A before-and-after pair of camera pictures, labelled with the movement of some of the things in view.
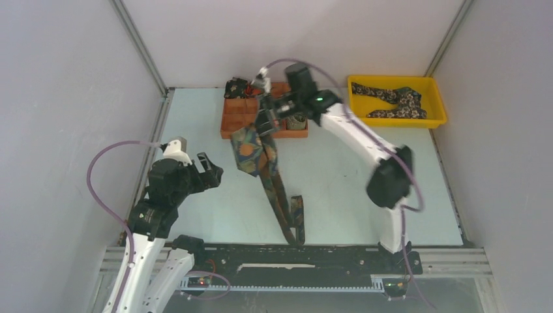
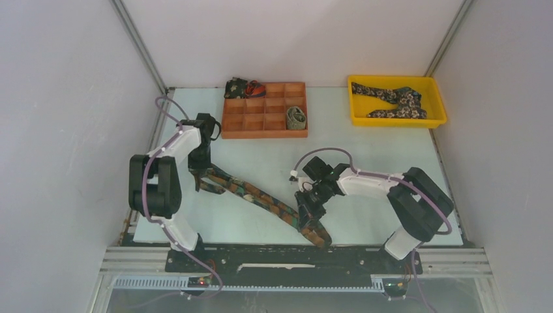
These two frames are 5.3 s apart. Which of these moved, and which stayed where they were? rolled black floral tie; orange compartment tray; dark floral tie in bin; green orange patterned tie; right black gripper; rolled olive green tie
Moved: green orange patterned tie; right black gripper
Stayed: rolled olive green tie; rolled black floral tie; dark floral tie in bin; orange compartment tray
